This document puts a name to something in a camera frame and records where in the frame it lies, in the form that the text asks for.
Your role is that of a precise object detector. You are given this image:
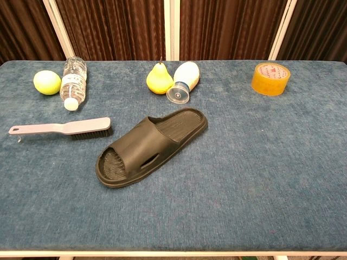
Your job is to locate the clear plastic water bottle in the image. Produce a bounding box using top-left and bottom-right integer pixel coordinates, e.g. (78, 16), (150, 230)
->
(59, 56), (88, 112)

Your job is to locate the yellow packing tape roll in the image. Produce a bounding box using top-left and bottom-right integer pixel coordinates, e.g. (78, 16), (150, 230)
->
(250, 62), (291, 96)

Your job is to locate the black rubber slipper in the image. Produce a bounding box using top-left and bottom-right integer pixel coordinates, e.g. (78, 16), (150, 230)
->
(95, 108), (209, 189)

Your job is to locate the dark brown curtain panel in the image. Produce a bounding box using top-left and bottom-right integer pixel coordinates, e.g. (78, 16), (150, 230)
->
(179, 0), (288, 62)
(55, 0), (166, 62)
(0, 0), (66, 65)
(276, 0), (347, 65)

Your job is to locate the yellow-green ball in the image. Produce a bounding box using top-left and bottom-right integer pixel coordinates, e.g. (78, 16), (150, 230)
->
(33, 70), (62, 96)

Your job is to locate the white bottle clear cap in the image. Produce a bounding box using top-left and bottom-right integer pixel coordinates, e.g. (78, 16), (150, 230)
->
(166, 61), (201, 104)

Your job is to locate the blue fabric table cover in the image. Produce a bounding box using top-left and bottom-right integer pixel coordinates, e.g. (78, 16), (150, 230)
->
(0, 60), (347, 252)

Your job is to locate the white screen frame post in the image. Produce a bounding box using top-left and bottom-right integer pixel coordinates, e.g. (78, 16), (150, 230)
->
(163, 0), (181, 62)
(42, 0), (76, 61)
(267, 0), (298, 61)

